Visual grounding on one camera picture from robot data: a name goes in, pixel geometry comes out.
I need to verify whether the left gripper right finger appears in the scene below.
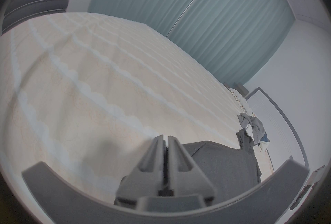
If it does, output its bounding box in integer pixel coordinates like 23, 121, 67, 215
167, 136, 215, 204

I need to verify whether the white printed pillow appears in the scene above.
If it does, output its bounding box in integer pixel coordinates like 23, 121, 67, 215
226, 86, 256, 118

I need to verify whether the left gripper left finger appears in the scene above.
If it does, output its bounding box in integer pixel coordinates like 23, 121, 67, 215
113, 135, 166, 205

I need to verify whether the bed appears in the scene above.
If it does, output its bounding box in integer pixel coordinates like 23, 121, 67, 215
0, 12, 310, 203

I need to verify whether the black T-shirt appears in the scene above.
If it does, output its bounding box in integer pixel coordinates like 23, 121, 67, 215
119, 128, 262, 199

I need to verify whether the pile of clothes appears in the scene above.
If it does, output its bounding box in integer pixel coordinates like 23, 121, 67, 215
237, 112, 271, 152

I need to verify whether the grey bedside table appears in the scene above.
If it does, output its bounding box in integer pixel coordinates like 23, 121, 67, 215
234, 82, 250, 96

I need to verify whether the black chest of drawers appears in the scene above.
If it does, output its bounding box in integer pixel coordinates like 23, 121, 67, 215
1, 0, 73, 35

